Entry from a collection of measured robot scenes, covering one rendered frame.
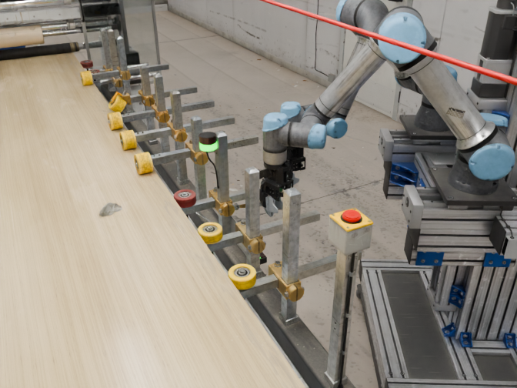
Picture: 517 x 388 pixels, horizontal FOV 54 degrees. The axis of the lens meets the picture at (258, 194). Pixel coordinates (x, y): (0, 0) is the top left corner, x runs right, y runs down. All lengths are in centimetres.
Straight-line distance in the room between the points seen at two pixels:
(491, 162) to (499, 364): 107
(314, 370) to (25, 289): 83
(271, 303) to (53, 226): 76
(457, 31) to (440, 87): 304
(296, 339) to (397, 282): 113
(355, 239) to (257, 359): 37
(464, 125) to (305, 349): 77
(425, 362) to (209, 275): 110
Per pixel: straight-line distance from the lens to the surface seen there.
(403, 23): 139
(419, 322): 243
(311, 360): 153
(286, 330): 160
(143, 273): 152
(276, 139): 155
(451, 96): 147
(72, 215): 186
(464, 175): 171
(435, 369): 226
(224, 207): 186
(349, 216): 113
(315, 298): 278
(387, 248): 321
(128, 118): 250
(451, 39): 453
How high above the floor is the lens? 183
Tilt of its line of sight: 30 degrees down
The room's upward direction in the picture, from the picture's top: straight up
